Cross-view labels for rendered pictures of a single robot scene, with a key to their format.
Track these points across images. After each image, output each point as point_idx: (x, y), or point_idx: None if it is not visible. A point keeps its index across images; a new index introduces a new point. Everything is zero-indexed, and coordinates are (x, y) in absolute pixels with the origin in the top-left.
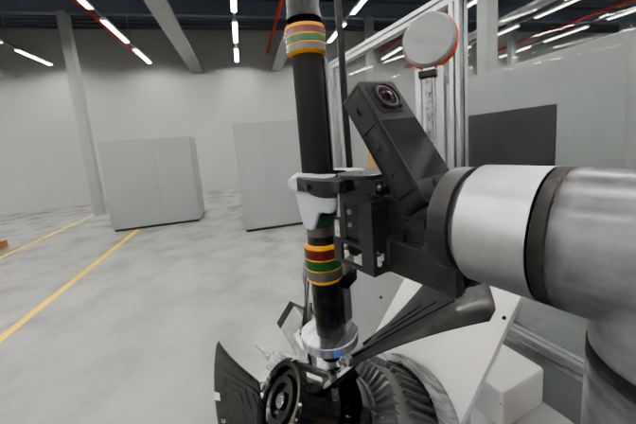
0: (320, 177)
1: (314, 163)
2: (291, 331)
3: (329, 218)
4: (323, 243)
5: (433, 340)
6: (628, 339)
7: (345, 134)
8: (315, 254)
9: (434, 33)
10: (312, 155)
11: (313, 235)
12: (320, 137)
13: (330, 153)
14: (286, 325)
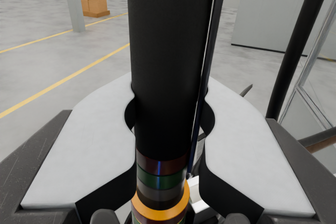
0: (48, 174)
1: (142, 76)
2: (201, 150)
3: (165, 180)
4: (147, 203)
5: None
6: None
7: None
8: (133, 208)
9: None
10: (139, 56)
11: (137, 183)
12: (163, 8)
13: (205, 57)
14: (201, 143)
